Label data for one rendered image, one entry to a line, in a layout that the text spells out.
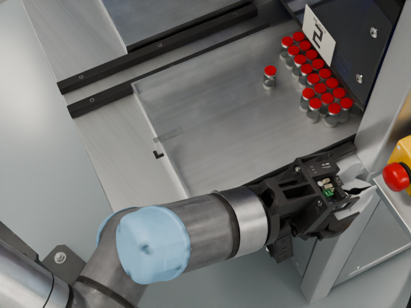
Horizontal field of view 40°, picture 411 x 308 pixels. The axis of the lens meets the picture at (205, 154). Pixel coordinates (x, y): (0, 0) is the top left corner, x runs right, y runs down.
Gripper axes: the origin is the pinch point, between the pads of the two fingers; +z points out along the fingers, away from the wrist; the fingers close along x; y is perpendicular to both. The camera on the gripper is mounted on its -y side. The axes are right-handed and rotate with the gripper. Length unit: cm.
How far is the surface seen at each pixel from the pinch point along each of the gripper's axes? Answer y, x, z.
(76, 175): -108, 79, 7
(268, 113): -11.7, 23.5, 4.7
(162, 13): -15, 53, -2
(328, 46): 5.2, 22.3, 6.5
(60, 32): -23, 58, -19
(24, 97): -111, 118, 1
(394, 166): 3.0, 1.1, 5.1
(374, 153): -2.8, 6.7, 10.4
